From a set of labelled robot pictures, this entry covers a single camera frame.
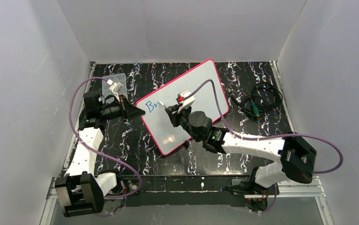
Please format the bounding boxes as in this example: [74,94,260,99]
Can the pink framed whiteboard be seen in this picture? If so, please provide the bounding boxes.
[135,59,230,156]

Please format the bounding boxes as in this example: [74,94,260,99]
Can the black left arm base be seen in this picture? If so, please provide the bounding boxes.
[96,169,139,199]

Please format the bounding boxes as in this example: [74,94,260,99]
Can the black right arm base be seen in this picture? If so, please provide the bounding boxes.
[222,176,280,214]

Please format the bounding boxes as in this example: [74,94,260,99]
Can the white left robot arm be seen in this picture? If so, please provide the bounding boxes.
[55,90,145,218]

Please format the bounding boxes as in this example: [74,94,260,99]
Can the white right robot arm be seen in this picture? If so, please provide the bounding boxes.
[165,105,316,194]

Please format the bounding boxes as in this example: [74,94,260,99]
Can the metal whiteboard stand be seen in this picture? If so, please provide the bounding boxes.
[183,141,191,149]

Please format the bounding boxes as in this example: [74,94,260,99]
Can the clear plastic compartment box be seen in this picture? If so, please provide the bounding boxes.
[101,73,128,98]

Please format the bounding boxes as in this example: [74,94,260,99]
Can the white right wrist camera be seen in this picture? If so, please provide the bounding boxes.
[177,89,195,113]

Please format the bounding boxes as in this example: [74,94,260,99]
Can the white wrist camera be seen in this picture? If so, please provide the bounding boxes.
[177,89,195,113]
[106,79,124,101]

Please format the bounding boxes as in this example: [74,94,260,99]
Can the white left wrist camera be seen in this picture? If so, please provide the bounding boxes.
[106,79,124,101]

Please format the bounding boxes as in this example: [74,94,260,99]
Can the green handled screwdriver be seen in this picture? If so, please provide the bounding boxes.
[251,100,260,117]

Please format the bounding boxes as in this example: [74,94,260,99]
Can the black coiled cable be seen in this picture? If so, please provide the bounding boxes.
[227,78,284,118]

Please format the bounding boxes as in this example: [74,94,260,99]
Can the aluminium front frame rail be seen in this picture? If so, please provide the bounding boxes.
[46,175,327,199]

